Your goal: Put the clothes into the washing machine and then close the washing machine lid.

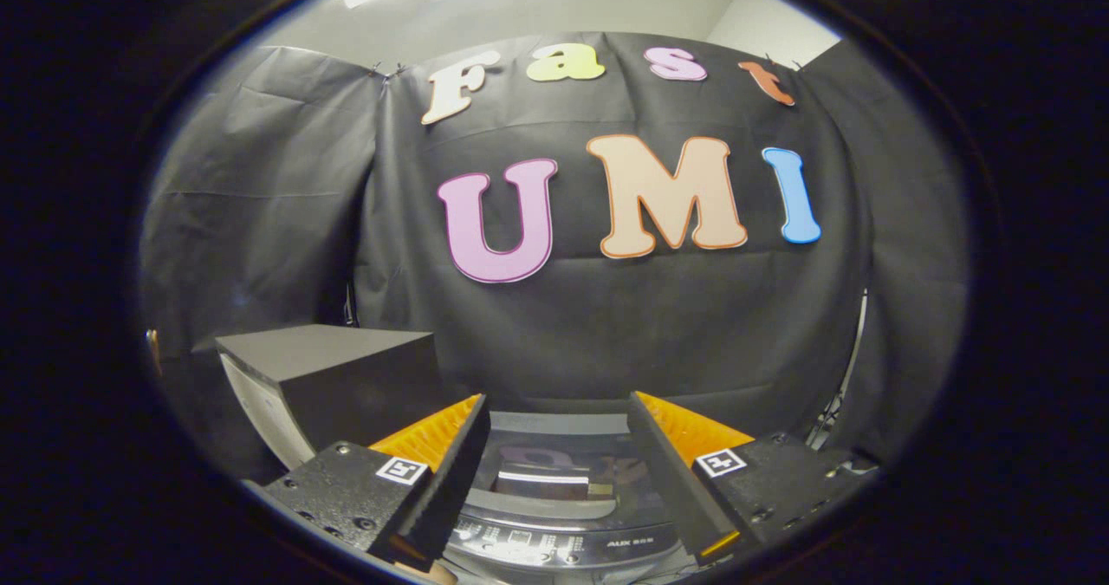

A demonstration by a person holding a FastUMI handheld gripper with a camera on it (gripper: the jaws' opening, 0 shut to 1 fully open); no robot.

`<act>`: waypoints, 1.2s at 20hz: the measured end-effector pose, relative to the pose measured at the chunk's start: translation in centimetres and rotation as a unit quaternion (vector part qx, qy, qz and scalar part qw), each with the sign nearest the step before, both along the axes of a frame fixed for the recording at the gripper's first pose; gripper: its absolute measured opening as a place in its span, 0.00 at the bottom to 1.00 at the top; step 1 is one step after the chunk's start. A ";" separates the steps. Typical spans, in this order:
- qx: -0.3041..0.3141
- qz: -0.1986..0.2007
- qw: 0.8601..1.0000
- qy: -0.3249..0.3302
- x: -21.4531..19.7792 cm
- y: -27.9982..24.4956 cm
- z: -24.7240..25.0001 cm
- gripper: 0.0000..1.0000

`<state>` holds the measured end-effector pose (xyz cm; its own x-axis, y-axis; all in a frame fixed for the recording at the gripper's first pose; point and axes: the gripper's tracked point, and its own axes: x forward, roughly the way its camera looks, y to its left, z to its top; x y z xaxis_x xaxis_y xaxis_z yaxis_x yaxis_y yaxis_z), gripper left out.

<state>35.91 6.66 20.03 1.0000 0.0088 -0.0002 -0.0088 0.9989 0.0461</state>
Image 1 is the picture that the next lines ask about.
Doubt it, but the person's knee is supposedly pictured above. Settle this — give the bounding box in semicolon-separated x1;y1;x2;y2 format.
394;559;460;584

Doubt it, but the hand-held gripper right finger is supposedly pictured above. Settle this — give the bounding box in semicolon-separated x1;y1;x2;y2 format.
626;390;880;567

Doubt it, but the black backdrop cloth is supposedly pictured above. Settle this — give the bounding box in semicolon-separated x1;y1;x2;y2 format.
139;30;967;465

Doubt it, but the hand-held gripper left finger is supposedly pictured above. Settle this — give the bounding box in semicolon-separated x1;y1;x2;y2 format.
251;393;491;573

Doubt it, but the grey washing machine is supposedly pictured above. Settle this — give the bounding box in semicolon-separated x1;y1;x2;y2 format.
442;410;704;582

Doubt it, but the beige and black cabinet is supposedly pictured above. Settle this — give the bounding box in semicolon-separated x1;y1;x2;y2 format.
215;323;451;473

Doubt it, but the dark washing machine lid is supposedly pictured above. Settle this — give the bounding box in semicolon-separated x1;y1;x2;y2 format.
472;412;675;525

